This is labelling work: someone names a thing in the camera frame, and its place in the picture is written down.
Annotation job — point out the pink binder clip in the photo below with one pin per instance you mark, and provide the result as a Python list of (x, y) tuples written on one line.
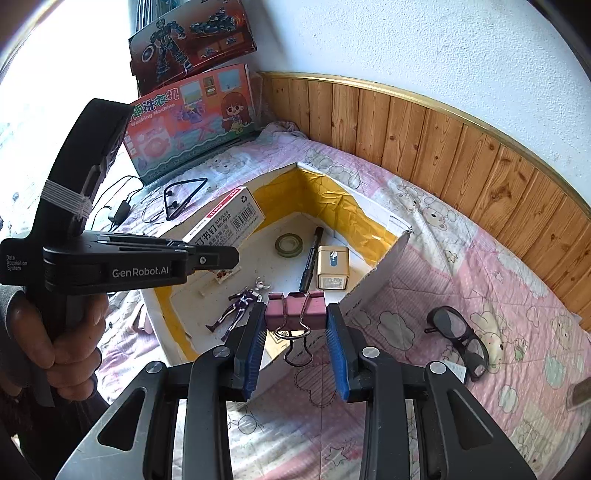
[(295, 311)]

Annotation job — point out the person's left hand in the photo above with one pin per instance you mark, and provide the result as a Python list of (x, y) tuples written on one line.
[(69, 355)]

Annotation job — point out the brown blurry object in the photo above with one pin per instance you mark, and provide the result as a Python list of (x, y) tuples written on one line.
[(579, 397)]

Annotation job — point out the black sunglasses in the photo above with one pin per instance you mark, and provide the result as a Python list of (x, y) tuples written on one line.
[(455, 327)]

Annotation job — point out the pink washing machine toy box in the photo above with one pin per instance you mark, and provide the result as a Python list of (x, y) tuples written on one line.
[(189, 124)]

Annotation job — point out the pink printed blanket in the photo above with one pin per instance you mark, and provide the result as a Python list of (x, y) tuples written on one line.
[(461, 258)]

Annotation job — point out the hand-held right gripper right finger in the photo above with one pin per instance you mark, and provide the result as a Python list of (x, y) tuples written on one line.
[(337, 357)]

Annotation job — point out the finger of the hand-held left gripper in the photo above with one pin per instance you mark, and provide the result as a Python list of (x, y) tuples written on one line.
[(217, 258)]

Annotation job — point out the black neckband earphones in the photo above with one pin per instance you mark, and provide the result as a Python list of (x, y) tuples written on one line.
[(178, 203)]

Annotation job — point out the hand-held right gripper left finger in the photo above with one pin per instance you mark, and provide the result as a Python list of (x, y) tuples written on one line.
[(253, 357)]

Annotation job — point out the green tape roll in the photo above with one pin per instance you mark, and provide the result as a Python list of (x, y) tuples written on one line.
[(289, 244)]

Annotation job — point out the black marker pen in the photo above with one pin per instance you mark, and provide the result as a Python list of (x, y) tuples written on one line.
[(310, 263)]

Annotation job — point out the dark robot toy box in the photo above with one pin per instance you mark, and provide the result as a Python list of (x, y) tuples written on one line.
[(194, 41)]

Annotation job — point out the white box with yellow tape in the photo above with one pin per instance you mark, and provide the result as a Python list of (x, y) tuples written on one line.
[(286, 272)]

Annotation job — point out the small gold box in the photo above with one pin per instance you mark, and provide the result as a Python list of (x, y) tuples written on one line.
[(333, 267)]

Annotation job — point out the red and white staples box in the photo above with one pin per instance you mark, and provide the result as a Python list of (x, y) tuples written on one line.
[(231, 221)]

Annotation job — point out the purple action figure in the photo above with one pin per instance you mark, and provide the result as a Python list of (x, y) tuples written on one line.
[(240, 307)]

